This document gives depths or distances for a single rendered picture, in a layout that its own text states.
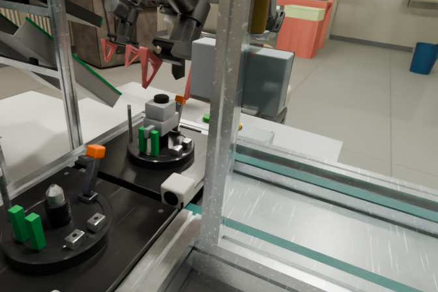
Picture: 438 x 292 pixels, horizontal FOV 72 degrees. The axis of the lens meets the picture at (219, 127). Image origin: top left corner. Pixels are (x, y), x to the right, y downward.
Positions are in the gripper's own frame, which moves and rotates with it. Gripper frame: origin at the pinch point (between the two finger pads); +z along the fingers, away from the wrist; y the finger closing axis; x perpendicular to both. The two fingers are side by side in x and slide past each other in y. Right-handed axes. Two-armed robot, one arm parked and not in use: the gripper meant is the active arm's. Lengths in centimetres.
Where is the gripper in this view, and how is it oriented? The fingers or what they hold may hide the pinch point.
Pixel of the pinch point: (165, 89)
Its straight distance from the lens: 61.4
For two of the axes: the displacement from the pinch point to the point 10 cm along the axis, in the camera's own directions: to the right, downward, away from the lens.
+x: 2.7, 2.2, 9.4
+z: -3.2, 9.4, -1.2
